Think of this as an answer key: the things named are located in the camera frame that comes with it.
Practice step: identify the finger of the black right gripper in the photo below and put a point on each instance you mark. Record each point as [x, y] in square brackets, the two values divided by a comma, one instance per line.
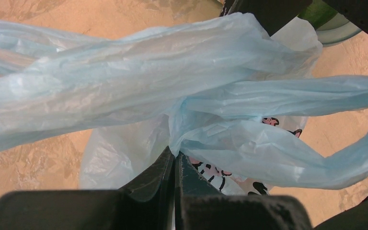
[271, 14]
[356, 11]

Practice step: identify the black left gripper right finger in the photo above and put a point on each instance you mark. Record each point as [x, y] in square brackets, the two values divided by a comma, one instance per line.
[200, 206]

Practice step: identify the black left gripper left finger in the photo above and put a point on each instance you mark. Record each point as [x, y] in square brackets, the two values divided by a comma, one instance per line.
[145, 203]

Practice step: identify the light blue plastic bag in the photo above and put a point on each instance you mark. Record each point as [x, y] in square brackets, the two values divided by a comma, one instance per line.
[242, 104]

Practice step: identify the teal plastic fruit basket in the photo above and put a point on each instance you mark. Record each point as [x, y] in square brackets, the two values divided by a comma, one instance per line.
[331, 27]

